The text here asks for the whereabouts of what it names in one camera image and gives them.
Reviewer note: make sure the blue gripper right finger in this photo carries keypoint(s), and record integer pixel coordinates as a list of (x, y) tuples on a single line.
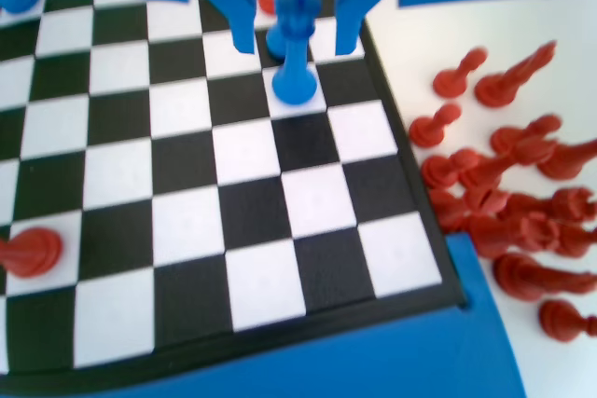
[(352, 6)]

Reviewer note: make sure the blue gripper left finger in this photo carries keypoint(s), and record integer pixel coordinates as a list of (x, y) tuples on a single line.
[(242, 6)]

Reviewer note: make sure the blue chess king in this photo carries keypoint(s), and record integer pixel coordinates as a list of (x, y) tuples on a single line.
[(294, 76)]

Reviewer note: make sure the tall red chess piece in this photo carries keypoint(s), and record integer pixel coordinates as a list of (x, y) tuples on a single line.
[(559, 165), (550, 207)]

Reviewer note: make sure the large red chess piece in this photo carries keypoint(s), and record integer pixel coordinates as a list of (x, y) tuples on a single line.
[(496, 88)]

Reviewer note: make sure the red chess bishop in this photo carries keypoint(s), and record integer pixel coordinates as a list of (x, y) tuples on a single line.
[(485, 172)]

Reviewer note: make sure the black and white chessboard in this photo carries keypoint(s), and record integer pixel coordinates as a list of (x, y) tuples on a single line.
[(247, 155)]

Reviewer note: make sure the blue base plate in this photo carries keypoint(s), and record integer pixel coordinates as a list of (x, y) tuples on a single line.
[(373, 360)]

